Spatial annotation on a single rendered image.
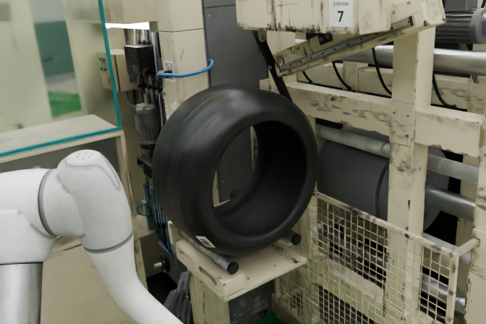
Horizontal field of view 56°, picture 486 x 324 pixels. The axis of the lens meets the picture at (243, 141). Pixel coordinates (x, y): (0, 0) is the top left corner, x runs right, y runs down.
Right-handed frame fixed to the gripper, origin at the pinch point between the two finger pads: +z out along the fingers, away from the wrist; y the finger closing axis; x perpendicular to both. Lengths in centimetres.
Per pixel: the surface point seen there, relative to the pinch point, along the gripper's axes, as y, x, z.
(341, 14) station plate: -36, 64, 52
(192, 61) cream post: -33, 6, 71
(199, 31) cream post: -39, 12, 78
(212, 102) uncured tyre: -29, 18, 44
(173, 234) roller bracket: 14.5, -23.5, 35.0
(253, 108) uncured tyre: -23, 30, 42
